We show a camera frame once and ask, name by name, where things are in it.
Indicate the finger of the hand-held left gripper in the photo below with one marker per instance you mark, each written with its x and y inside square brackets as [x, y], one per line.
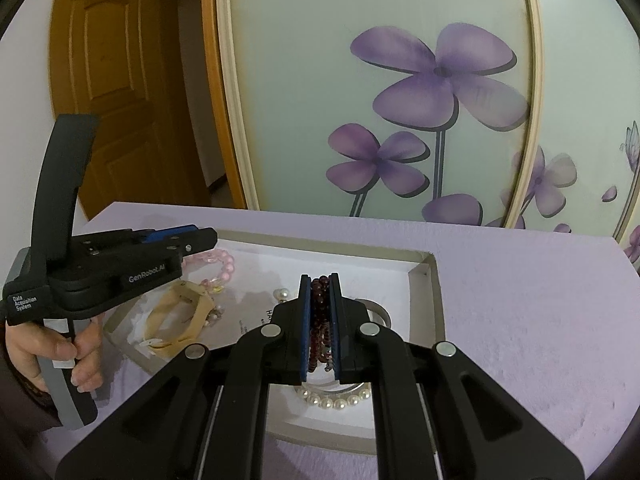
[170, 234]
[195, 242]

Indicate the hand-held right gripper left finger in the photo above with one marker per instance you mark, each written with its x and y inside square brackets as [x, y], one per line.
[303, 330]

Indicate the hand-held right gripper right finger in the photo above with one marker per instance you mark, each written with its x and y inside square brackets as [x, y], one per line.
[336, 330]

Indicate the white shallow cardboard tray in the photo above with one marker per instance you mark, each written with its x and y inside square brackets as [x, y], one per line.
[350, 275]

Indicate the person's left forearm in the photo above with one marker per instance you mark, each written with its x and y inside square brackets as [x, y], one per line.
[20, 405]

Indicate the person's left hand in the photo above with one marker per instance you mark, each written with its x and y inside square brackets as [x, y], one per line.
[30, 355]

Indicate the brown wooden door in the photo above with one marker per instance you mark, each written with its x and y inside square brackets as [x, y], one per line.
[115, 85]

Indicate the purple table cloth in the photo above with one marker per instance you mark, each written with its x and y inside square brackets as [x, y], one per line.
[500, 310]

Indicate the large-flower wardrobe sliding door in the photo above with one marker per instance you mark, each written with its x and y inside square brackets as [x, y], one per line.
[310, 60]

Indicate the small-flower wardrobe sliding door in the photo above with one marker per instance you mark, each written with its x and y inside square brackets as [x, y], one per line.
[585, 85]

